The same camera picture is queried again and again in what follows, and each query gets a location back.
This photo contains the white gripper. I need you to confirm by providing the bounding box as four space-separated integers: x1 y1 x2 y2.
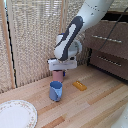
47 57 77 79

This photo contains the pink plastic cup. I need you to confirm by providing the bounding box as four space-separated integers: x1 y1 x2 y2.
52 69 65 84

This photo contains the white rounded robot base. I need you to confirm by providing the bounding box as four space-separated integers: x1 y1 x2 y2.
109 103 128 128

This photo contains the blue plastic cup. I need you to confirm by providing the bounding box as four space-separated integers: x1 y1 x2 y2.
48 80 64 102

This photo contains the brown drawer front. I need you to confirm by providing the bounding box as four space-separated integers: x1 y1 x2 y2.
83 18 128 61
89 49 128 81

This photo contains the yellow rectangular block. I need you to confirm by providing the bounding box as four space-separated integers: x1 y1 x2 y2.
72 80 88 92

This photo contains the woven bamboo screen panel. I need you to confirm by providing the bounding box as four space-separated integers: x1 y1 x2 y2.
62 0 91 73
7 0 63 88
0 0 11 94

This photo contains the white plate with floral rim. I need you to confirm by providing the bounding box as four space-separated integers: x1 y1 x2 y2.
0 99 38 128

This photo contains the silver drawer handle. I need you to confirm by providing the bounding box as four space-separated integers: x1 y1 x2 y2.
92 34 123 44
96 55 123 68

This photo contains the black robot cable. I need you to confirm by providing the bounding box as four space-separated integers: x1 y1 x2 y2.
105 7 128 52

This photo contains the dark wooden cabinet frame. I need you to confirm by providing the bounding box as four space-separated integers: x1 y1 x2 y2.
87 9 128 83

